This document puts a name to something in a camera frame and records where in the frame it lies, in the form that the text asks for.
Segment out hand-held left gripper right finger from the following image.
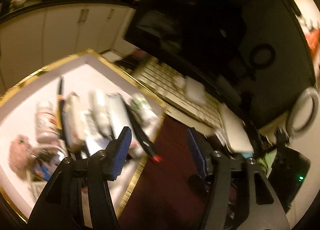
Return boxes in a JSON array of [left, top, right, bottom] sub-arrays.
[[187, 127, 290, 230]]

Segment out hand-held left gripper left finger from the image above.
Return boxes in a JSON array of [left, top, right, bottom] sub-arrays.
[[27, 126, 133, 230]]

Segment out black marker pen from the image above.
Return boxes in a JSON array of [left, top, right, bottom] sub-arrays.
[[124, 102, 162, 163]]

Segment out clear plastic sticker container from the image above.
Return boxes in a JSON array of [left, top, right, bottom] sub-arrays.
[[30, 145, 68, 183]]

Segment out white pill bottle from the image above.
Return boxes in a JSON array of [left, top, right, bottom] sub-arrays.
[[36, 101, 62, 145]]

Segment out white box with gold rim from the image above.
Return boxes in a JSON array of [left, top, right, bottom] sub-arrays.
[[0, 49, 168, 223]]

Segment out flat white box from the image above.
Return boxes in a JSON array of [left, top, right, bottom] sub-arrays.
[[106, 93, 130, 143]]

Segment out white notebook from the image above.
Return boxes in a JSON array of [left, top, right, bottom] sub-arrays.
[[217, 103, 254, 154]]

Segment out white tube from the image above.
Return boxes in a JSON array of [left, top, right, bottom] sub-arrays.
[[89, 90, 113, 135]]

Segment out green and white packet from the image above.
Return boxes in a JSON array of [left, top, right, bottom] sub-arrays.
[[131, 93, 160, 130]]

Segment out long white box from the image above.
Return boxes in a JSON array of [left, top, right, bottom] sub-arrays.
[[61, 92, 85, 150]]

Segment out white foam block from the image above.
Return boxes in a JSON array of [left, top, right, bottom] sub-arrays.
[[184, 76, 206, 104]]

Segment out green cloth item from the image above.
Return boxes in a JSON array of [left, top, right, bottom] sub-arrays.
[[256, 152, 275, 178]]

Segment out crumpled white tissue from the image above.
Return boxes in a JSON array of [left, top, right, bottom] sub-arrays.
[[174, 76, 187, 88]]

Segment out white computer keyboard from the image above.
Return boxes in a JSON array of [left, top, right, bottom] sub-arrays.
[[132, 57, 223, 130]]

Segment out black electronic device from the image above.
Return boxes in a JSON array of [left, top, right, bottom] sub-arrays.
[[269, 146, 312, 213]]

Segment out pink patterned cloth item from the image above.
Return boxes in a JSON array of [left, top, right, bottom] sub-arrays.
[[9, 133, 34, 175]]

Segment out black computer monitor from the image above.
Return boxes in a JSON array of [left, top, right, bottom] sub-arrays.
[[124, 0, 315, 120]]

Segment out white kitchen base cabinets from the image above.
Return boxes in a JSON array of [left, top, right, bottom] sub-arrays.
[[0, 2, 138, 90]]

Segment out black ring light stand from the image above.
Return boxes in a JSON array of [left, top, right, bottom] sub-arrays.
[[275, 127, 293, 150]]

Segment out white ring light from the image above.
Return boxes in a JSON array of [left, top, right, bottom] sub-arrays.
[[286, 87, 318, 136]]

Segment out wall poster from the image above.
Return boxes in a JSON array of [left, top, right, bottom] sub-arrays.
[[285, 0, 320, 75]]

